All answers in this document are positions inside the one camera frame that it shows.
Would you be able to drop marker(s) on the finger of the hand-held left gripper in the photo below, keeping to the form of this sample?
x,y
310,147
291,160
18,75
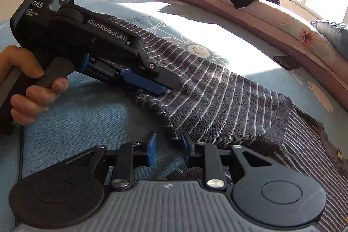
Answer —
x,y
144,84
165,78

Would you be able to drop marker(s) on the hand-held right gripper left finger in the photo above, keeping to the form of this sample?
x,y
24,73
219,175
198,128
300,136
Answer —
x,y
152,149

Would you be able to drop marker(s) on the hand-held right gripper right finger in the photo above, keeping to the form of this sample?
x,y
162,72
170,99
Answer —
x,y
186,146

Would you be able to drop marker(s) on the grey striped sweater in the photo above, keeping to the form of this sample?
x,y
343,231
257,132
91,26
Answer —
x,y
231,98

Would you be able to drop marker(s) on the person's left hand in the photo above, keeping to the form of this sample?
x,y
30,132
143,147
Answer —
x,y
24,63

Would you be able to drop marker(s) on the mauve floral quilt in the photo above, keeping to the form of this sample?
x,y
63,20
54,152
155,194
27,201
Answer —
x,y
261,36

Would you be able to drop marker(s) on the beige floral quilt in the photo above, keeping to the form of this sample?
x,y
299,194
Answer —
x,y
272,20

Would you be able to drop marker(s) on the black smartphone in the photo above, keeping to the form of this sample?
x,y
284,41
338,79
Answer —
x,y
286,62

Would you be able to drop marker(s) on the teal floral pillow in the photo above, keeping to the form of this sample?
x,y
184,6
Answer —
x,y
331,36

